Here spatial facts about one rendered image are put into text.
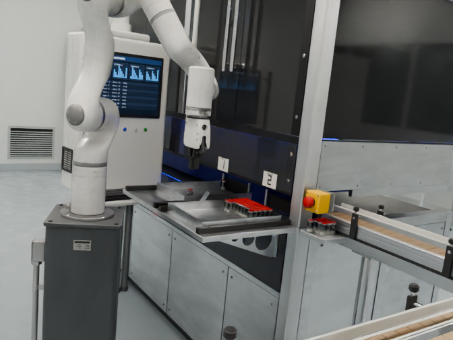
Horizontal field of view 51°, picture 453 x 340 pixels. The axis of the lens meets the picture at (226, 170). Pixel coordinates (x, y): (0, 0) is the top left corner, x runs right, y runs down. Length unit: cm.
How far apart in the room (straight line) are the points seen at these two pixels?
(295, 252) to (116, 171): 107
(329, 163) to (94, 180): 85
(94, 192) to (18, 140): 526
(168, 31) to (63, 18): 551
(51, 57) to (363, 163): 558
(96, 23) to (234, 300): 127
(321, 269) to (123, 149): 115
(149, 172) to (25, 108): 453
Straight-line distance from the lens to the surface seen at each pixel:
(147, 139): 251
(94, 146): 172
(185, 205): 184
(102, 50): 169
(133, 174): 250
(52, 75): 699
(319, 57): 171
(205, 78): 153
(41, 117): 699
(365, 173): 196
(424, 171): 228
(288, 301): 187
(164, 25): 159
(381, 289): 226
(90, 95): 166
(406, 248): 161
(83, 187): 173
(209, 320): 238
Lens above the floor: 136
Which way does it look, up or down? 10 degrees down
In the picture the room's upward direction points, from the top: 6 degrees clockwise
